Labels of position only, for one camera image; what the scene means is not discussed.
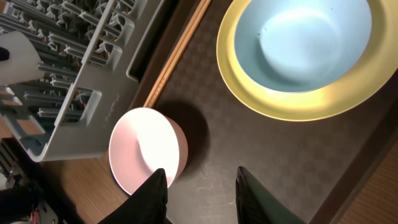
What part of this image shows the yellow round plate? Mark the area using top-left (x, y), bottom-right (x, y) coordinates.
top-left (216, 0), bottom-right (397, 121)

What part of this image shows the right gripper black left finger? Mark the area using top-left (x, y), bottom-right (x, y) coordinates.
top-left (99, 168), bottom-right (170, 224)

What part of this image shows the white cup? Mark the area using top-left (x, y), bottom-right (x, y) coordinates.
top-left (1, 31), bottom-right (44, 85)

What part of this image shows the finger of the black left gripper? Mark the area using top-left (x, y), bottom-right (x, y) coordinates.
top-left (0, 47), bottom-right (9, 61)

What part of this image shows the wooden chopstick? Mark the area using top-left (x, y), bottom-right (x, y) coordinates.
top-left (143, 0), bottom-right (211, 108)
top-left (134, 1), bottom-right (200, 106)

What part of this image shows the pink bowl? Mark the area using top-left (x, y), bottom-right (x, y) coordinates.
top-left (108, 108), bottom-right (188, 195)

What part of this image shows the light blue bowl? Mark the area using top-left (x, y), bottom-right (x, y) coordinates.
top-left (234, 0), bottom-right (372, 93)

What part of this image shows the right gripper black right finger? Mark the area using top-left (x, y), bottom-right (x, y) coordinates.
top-left (236, 166), bottom-right (305, 224)

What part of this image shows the grey dishwasher rack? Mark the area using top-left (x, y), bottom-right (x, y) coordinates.
top-left (1, 0), bottom-right (173, 162)

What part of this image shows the dark brown serving tray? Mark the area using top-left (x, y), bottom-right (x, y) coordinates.
top-left (152, 1), bottom-right (397, 223)

